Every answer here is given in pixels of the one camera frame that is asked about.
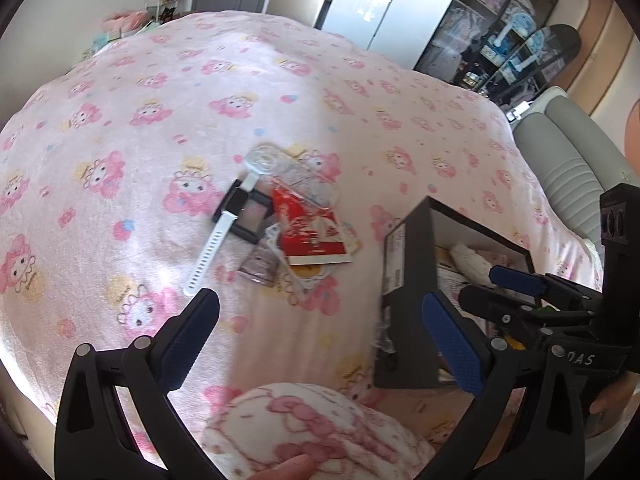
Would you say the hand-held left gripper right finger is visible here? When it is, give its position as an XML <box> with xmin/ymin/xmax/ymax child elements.
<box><xmin>417</xmin><ymin>292</ymin><xmax>588</xmax><ymax>480</ymax></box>

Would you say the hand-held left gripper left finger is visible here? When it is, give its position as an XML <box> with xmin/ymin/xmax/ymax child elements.
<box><xmin>54</xmin><ymin>287</ymin><xmax>223</xmax><ymax>480</ymax></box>

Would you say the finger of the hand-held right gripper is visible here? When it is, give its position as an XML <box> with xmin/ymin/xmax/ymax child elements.
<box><xmin>457</xmin><ymin>284</ymin><xmax>596</xmax><ymax>341</ymax></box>
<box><xmin>489</xmin><ymin>265</ymin><xmax>603</xmax><ymax>306</ymax></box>

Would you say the black cardboard box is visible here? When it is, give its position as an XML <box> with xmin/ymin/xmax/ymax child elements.
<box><xmin>372</xmin><ymin>196</ymin><xmax>538</xmax><ymax>391</ymax></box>

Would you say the white smartwatch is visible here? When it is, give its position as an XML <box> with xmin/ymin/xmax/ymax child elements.
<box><xmin>182</xmin><ymin>172</ymin><xmax>263</xmax><ymax>297</ymax></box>

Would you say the mauve cream tube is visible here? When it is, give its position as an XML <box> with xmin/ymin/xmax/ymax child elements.
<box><xmin>239</xmin><ymin>242</ymin><xmax>281</xmax><ymax>288</ymax></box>

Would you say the black square frame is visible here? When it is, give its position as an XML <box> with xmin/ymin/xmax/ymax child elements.
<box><xmin>230</xmin><ymin>187</ymin><xmax>278</xmax><ymax>246</ymax></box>

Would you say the red printed card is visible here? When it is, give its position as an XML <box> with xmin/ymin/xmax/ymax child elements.
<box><xmin>270</xmin><ymin>187</ymin><xmax>353</xmax><ymax>266</ymax></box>

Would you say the clear plastic case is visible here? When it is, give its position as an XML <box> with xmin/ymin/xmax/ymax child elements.
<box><xmin>244</xmin><ymin>144</ymin><xmax>342</xmax><ymax>211</ymax></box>

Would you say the person's right hand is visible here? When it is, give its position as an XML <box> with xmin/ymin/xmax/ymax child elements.
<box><xmin>590</xmin><ymin>372</ymin><xmax>640</xmax><ymax>436</ymax></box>

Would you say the person's left hand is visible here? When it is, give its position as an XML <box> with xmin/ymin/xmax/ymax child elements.
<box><xmin>247</xmin><ymin>452</ymin><xmax>317</xmax><ymax>480</ymax></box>

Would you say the grey padded chair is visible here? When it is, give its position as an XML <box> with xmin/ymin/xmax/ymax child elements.
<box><xmin>512</xmin><ymin>87</ymin><xmax>640</xmax><ymax>241</ymax></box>

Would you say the clear sleeve with yellow sticker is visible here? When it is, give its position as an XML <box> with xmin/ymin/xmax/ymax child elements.
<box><xmin>265</xmin><ymin>220</ymin><xmax>363</xmax><ymax>306</ymax></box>

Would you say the pink printed blanket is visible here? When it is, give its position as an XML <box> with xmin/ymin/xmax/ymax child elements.
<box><xmin>0</xmin><ymin>10</ymin><xmax>608</xmax><ymax>480</ymax></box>

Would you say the blue white display figure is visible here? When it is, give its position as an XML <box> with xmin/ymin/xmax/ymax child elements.
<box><xmin>510</xmin><ymin>30</ymin><xmax>548</xmax><ymax>81</ymax></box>
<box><xmin>492</xmin><ymin>12</ymin><xmax>533</xmax><ymax>56</ymax></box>

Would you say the black skateboard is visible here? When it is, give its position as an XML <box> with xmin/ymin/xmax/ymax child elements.
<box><xmin>492</xmin><ymin>24</ymin><xmax>582</xmax><ymax>106</ymax></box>

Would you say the black display cabinet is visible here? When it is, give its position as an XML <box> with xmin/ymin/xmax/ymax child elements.
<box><xmin>412</xmin><ymin>0</ymin><xmax>558</xmax><ymax>106</ymax></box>

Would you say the white tall cabinet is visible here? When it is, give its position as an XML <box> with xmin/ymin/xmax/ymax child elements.
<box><xmin>315</xmin><ymin>0</ymin><xmax>473</xmax><ymax>68</ymax></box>

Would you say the grey fridge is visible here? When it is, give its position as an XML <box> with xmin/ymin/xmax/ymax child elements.
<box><xmin>260</xmin><ymin>0</ymin><xmax>333</xmax><ymax>28</ymax></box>

